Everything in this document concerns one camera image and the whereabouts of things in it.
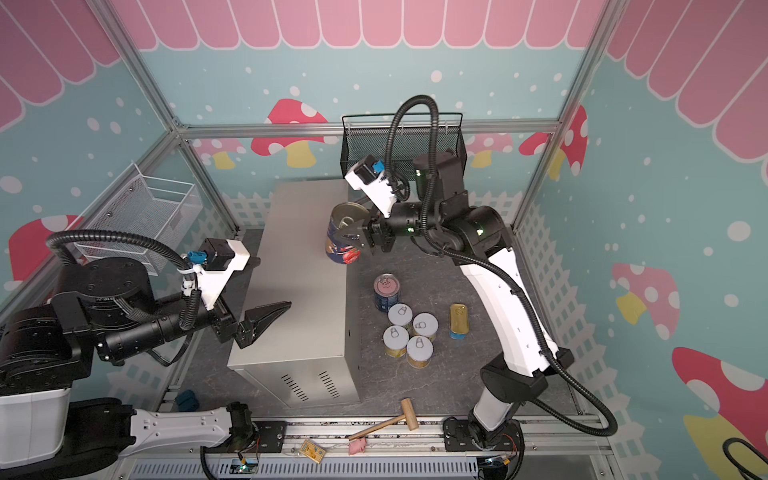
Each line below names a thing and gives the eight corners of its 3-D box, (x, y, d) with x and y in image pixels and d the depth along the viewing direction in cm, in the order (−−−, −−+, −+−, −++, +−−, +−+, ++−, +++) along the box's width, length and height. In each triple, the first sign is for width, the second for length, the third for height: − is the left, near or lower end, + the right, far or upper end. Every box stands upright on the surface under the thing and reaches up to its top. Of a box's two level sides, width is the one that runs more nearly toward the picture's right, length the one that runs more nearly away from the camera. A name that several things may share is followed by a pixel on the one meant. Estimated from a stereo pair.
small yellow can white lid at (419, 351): (406, 368, 87) (407, 361, 83) (406, 343, 92) (406, 335, 87) (432, 368, 87) (434, 361, 83) (430, 343, 92) (432, 335, 87)
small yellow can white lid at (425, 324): (413, 342, 92) (414, 333, 87) (412, 320, 97) (413, 311, 92) (438, 342, 92) (440, 333, 87) (435, 320, 97) (438, 311, 92)
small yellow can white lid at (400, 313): (385, 323, 95) (385, 315, 91) (394, 307, 99) (394, 299, 95) (406, 332, 93) (406, 324, 89) (413, 315, 97) (414, 307, 93)
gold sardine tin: (448, 338, 93) (450, 331, 89) (448, 309, 99) (450, 301, 95) (466, 340, 93) (469, 333, 88) (465, 311, 99) (468, 303, 95)
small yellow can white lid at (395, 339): (382, 358, 89) (382, 350, 84) (383, 333, 94) (382, 324, 89) (409, 358, 89) (410, 350, 84) (408, 333, 94) (409, 324, 89)
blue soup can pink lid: (374, 313, 98) (373, 296, 89) (375, 291, 103) (374, 273, 95) (399, 313, 98) (399, 295, 89) (398, 291, 103) (399, 273, 95)
